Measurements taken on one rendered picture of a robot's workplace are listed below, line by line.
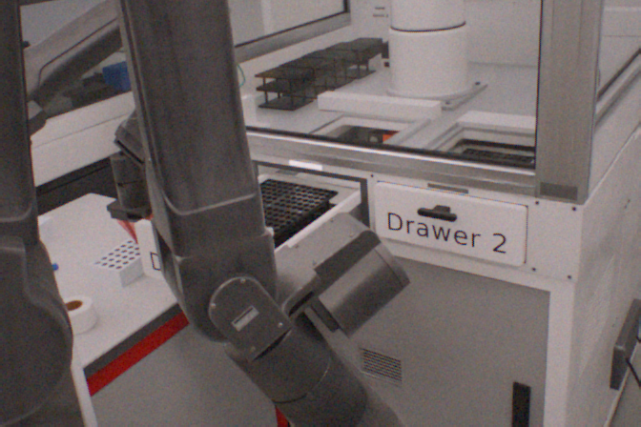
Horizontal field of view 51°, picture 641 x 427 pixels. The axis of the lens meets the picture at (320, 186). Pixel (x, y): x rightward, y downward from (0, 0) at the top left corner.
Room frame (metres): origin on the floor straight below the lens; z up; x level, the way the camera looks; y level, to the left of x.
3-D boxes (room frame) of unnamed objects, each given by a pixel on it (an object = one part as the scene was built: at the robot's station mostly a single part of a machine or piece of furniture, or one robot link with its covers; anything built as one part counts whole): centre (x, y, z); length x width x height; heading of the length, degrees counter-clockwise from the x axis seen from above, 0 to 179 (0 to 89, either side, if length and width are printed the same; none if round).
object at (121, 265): (1.24, 0.42, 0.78); 0.12 x 0.08 x 0.04; 151
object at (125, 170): (1.26, 0.37, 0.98); 0.07 x 0.06 x 0.07; 154
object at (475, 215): (1.10, -0.22, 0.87); 0.29 x 0.02 x 0.11; 54
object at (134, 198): (1.25, 0.38, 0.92); 0.10 x 0.07 x 0.07; 61
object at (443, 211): (1.08, -0.21, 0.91); 0.07 x 0.04 x 0.01; 54
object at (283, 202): (1.19, 0.10, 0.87); 0.22 x 0.18 x 0.06; 144
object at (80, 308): (1.05, 0.46, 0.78); 0.07 x 0.07 x 0.04
